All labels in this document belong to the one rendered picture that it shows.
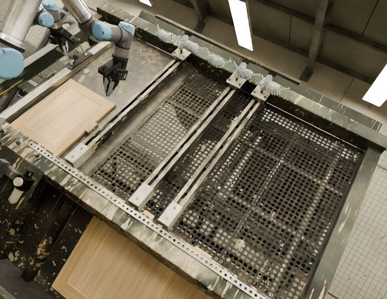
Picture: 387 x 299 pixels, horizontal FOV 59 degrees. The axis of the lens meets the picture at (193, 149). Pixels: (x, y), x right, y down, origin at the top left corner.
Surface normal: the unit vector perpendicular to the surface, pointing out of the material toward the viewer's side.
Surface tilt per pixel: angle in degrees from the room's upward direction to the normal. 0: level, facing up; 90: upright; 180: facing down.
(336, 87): 90
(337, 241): 60
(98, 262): 90
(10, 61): 97
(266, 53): 90
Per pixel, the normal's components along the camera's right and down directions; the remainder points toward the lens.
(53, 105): 0.08, -0.58
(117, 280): -0.21, -0.17
